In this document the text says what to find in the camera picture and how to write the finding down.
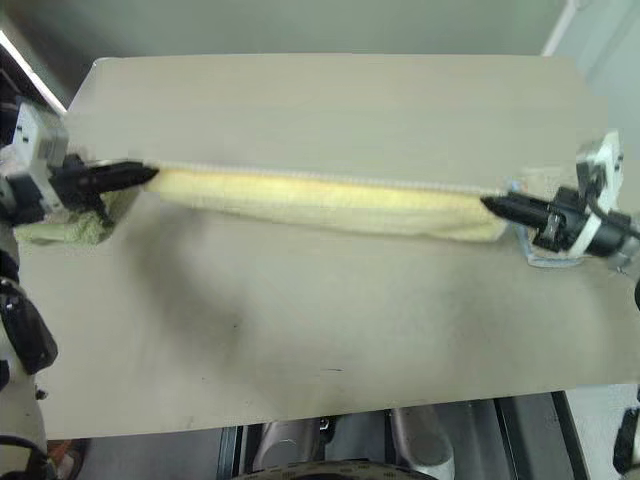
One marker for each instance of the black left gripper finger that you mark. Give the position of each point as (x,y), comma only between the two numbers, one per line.
(131,169)
(125,184)

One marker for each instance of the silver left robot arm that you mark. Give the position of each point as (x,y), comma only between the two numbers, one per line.
(17,410)

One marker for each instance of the pale yellow fleece towel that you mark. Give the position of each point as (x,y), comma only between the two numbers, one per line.
(325,200)

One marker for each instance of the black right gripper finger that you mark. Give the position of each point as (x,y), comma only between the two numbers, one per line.
(520,214)
(527,201)

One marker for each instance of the grey rounded shape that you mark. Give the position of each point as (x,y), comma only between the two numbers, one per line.
(422,440)
(287,450)

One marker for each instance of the black table frame bar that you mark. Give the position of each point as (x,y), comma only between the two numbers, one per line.
(540,435)
(231,452)

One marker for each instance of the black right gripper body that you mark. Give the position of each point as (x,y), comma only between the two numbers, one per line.
(562,220)

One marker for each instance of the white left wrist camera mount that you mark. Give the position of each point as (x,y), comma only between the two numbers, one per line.
(37,137)

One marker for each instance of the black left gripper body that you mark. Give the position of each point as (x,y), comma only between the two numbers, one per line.
(72,185)

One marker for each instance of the dark furniture with white edge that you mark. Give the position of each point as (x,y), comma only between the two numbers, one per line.
(20,75)

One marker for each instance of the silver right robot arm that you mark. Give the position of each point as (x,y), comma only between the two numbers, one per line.
(612,235)

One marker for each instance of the light green terry cloth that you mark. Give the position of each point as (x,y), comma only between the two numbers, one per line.
(60,230)

